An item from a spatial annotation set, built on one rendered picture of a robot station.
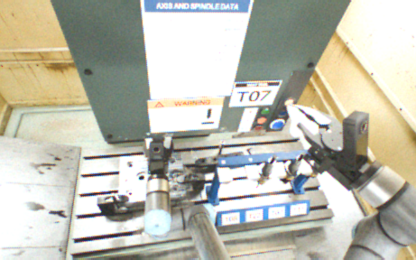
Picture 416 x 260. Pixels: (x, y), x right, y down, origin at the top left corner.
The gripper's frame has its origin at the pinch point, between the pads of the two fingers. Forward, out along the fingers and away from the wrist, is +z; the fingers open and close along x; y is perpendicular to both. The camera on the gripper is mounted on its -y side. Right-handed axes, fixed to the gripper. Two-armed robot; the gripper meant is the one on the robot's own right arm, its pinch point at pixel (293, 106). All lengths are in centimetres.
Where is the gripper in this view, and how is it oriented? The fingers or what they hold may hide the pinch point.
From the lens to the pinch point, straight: 60.4
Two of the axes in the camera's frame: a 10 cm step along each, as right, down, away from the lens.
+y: -1.0, 6.0, 7.9
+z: -6.3, -6.5, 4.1
